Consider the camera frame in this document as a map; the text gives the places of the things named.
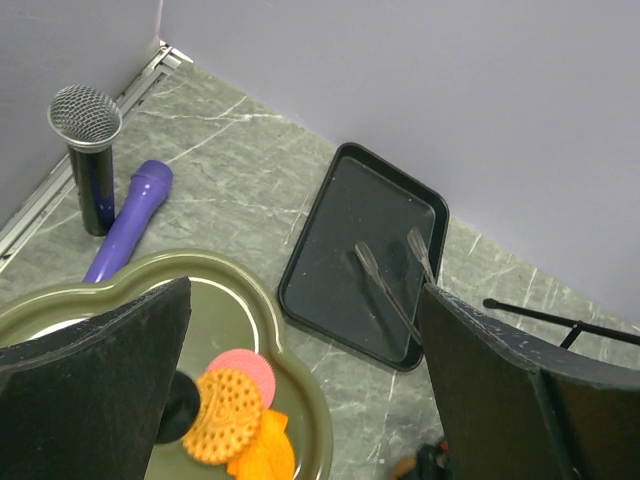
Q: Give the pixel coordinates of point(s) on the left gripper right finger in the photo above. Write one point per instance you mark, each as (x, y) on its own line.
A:
(514, 406)

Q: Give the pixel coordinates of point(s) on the green three-tier serving stand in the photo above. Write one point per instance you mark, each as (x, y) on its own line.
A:
(230, 308)

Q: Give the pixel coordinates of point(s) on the orange star cookie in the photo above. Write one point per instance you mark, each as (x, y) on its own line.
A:
(271, 455)

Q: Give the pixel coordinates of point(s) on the pink round cookie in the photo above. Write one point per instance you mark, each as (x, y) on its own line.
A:
(252, 364)

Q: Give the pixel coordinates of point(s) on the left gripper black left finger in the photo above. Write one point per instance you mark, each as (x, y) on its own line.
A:
(91, 400)

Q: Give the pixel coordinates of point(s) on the orange round cookie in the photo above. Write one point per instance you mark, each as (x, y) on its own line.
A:
(229, 416)

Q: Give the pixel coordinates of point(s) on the black serving tray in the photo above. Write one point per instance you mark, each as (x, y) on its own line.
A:
(373, 236)

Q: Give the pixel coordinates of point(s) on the black mesh microphone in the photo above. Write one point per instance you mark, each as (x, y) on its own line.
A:
(88, 121)

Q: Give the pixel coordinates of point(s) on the black music stand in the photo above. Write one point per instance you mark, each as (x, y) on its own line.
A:
(576, 327)

